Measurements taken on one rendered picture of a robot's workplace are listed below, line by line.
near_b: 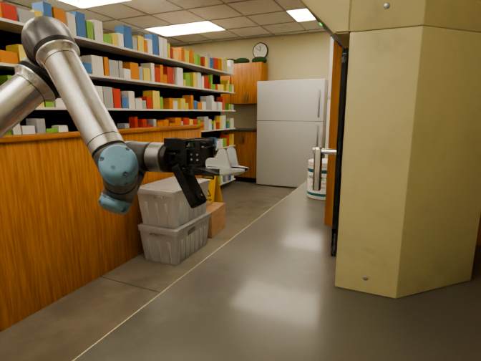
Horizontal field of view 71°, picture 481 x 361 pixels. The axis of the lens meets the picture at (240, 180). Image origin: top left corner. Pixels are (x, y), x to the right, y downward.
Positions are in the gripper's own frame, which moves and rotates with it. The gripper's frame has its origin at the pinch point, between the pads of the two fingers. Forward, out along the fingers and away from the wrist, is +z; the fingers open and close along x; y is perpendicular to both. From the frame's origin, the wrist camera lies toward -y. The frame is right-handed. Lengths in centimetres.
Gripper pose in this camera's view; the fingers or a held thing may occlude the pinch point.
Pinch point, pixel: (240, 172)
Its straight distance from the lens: 76.2
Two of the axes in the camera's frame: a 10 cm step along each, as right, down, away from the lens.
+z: 9.1, 0.9, -4.0
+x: 4.1, -1.8, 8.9
